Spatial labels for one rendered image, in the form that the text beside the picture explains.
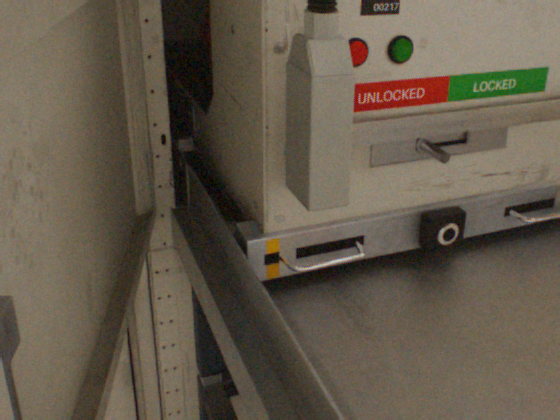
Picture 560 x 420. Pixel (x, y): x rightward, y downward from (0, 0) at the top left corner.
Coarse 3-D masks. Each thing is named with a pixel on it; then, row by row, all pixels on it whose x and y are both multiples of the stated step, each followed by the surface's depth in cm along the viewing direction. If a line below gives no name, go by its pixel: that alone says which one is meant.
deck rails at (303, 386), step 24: (192, 168) 97; (192, 192) 98; (216, 216) 85; (216, 240) 87; (240, 264) 76; (240, 288) 78; (264, 288) 69; (264, 312) 69; (264, 336) 71; (288, 336) 63; (288, 360) 64; (288, 384) 65; (312, 384) 58; (312, 408) 59; (336, 408) 54
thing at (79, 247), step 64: (0, 0) 40; (64, 0) 54; (0, 64) 40; (64, 64) 60; (128, 64) 89; (0, 128) 44; (64, 128) 60; (0, 192) 44; (64, 192) 60; (128, 192) 91; (0, 256) 44; (64, 256) 59; (128, 256) 87; (0, 320) 37; (64, 320) 59; (128, 320) 75; (0, 384) 36; (64, 384) 58
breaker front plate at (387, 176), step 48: (288, 0) 68; (336, 0) 70; (432, 0) 75; (480, 0) 78; (528, 0) 81; (288, 48) 70; (384, 48) 75; (432, 48) 78; (480, 48) 81; (528, 48) 84; (528, 96) 87; (384, 144) 80; (480, 144) 87; (528, 144) 91; (288, 192) 77; (384, 192) 83; (432, 192) 87; (480, 192) 91
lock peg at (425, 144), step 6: (420, 138) 82; (426, 138) 82; (420, 144) 82; (426, 144) 81; (432, 144) 81; (420, 150) 83; (426, 150) 81; (432, 150) 80; (438, 150) 79; (444, 150) 79; (432, 156) 80; (438, 156) 79; (444, 156) 78; (444, 162) 79
